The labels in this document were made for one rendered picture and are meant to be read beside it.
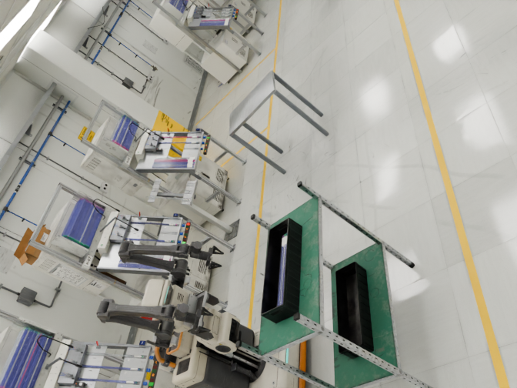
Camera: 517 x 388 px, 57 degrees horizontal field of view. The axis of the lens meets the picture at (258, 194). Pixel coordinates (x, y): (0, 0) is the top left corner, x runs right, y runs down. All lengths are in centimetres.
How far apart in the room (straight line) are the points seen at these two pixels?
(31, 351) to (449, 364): 314
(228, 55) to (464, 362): 694
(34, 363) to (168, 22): 605
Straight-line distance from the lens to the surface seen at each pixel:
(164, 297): 307
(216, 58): 892
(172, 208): 625
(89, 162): 601
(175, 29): 879
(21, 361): 441
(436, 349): 315
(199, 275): 541
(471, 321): 310
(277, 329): 261
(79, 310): 648
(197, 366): 350
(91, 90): 781
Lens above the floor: 248
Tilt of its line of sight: 26 degrees down
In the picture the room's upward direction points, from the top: 56 degrees counter-clockwise
